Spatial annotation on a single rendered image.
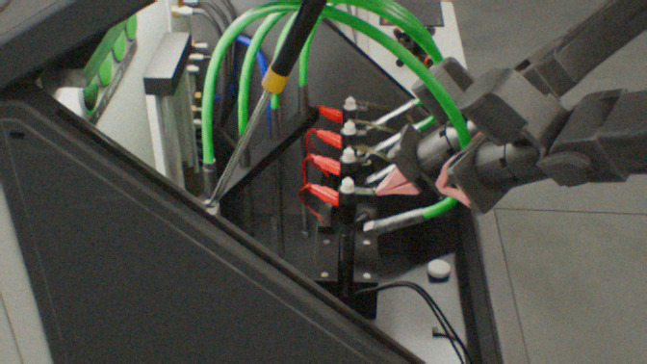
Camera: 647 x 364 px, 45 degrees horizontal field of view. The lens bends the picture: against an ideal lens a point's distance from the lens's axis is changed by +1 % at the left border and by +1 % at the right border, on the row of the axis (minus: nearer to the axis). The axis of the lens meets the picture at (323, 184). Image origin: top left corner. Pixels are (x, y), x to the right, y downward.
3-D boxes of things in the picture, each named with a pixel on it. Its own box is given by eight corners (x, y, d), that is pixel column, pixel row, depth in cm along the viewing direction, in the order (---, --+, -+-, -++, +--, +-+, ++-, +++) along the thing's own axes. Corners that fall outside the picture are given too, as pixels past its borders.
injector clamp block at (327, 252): (375, 351, 126) (378, 280, 117) (313, 349, 127) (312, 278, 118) (373, 221, 154) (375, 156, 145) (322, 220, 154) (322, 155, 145)
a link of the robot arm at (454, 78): (546, 105, 97) (534, 91, 105) (488, 34, 95) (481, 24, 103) (467, 164, 100) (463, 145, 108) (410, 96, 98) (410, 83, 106)
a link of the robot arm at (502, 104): (598, 183, 72) (636, 116, 75) (512, 97, 69) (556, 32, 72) (515, 200, 82) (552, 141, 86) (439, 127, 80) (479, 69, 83)
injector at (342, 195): (367, 300, 125) (372, 194, 113) (336, 299, 125) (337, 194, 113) (367, 288, 127) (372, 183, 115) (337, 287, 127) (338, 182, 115)
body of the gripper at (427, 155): (400, 128, 110) (439, 101, 106) (446, 178, 113) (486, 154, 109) (388, 152, 105) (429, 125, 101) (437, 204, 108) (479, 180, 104)
